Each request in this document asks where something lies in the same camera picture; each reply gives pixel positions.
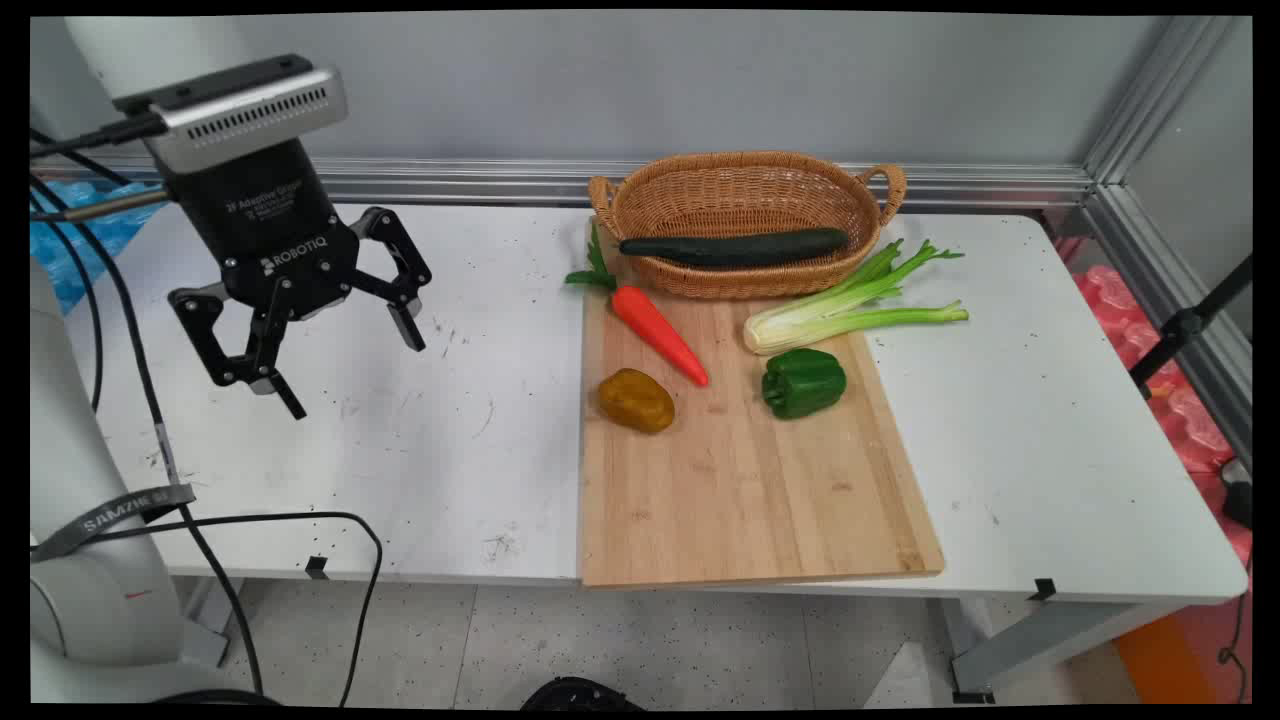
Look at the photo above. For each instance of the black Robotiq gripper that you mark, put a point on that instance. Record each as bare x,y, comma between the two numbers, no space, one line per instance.
270,230

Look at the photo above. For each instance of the dark green cucumber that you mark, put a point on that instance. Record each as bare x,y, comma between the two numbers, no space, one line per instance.
735,247

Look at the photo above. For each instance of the small black table clip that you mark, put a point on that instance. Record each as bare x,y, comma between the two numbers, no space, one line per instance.
317,567
1043,589

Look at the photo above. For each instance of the blue plastic sheet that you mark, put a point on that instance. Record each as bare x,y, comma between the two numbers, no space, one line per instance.
60,250

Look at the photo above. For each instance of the yellow toy bell pepper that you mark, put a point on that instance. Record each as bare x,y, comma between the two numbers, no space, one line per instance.
637,400

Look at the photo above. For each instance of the orange toy carrot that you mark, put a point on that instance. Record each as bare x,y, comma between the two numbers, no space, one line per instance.
655,325

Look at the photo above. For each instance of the grey metal table leg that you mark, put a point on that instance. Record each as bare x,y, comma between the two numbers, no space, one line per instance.
205,620
1050,640

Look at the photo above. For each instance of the woven wicker basket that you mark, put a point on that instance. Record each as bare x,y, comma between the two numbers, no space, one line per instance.
740,195

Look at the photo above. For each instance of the wooden cutting board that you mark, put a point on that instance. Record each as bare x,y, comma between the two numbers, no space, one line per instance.
740,480

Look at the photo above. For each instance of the black round object on floor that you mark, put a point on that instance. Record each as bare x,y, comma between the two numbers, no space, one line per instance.
580,693

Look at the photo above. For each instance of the green toy celery stalk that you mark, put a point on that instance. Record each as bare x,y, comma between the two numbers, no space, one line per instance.
800,325

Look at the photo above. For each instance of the green toy bell pepper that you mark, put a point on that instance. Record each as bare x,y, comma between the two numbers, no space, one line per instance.
803,383

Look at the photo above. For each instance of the black tripod stand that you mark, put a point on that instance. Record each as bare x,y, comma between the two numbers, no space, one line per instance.
1185,325

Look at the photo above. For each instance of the pink bubble wrap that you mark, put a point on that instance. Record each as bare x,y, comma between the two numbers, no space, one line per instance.
1185,410

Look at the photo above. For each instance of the orange floor panel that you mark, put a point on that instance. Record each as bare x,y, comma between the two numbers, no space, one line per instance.
1160,655

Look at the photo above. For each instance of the small black device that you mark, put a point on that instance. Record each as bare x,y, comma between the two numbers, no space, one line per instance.
1238,500

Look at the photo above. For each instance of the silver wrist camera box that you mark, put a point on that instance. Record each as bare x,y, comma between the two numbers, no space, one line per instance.
250,120

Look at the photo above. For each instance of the horizontal aluminium frame rail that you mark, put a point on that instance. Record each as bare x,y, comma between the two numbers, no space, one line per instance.
500,182

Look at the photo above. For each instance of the aluminium corner post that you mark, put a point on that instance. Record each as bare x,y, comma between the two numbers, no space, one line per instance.
1140,95

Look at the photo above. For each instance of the slanted aluminium frame rail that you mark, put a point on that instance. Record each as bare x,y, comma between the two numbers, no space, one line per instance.
1180,280

